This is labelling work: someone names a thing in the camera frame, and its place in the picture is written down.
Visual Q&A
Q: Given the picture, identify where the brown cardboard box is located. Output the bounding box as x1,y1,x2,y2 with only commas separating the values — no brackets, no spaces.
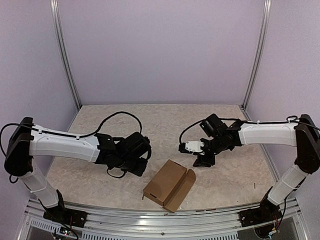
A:
143,159,196,213

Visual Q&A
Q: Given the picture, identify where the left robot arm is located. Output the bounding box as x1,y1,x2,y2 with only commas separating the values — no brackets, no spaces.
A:
3,117,152,223

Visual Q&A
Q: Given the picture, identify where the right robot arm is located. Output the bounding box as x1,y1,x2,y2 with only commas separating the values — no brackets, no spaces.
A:
184,114,320,222

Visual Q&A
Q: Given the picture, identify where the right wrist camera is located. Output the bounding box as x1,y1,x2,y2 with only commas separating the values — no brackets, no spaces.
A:
178,141,205,155

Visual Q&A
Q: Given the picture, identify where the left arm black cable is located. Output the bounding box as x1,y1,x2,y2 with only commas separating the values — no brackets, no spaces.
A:
0,110,153,185

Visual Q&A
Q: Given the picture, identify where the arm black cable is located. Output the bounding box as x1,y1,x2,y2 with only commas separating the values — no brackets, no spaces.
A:
178,114,320,151
0,110,153,185

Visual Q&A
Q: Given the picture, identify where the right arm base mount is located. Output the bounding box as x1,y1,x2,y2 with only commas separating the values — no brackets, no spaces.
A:
239,206,282,227

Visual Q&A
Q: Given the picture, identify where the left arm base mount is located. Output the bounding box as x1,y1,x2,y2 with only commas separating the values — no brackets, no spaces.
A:
43,208,88,228

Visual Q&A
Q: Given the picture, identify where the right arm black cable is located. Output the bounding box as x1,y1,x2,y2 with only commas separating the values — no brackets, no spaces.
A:
178,114,320,151

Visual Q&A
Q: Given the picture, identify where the front aluminium rail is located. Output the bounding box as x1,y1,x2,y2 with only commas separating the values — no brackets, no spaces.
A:
14,198,311,240

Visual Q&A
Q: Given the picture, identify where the right aluminium frame post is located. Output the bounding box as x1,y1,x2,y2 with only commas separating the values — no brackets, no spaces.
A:
241,0,272,112

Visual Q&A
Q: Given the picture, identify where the aluminium frame post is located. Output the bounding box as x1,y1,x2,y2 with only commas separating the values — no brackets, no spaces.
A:
241,0,272,112
50,0,82,111

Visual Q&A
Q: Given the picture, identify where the left aluminium frame post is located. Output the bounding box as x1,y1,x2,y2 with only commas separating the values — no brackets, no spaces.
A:
50,0,82,111

